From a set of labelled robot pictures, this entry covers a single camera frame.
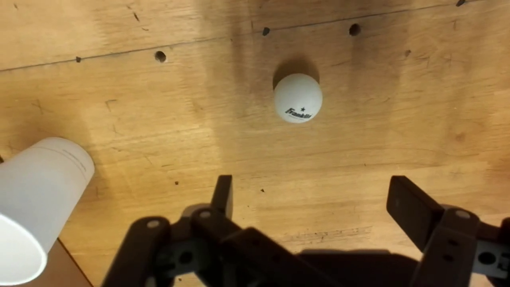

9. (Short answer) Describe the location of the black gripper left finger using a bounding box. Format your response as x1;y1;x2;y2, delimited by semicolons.
102;173;341;287

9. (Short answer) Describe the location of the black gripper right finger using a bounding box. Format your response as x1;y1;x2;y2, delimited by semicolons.
385;173;510;287

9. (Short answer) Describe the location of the white ping pong ball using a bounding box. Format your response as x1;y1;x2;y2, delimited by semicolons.
272;71;323;124

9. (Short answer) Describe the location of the plain white paper cup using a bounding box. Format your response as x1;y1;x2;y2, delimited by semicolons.
0;135;95;287

